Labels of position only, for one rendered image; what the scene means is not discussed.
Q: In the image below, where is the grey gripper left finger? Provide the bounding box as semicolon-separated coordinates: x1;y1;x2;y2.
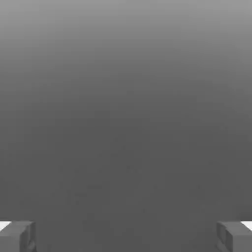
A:
0;220;37;252

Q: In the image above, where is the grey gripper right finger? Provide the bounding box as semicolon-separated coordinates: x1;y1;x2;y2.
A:
216;220;252;252

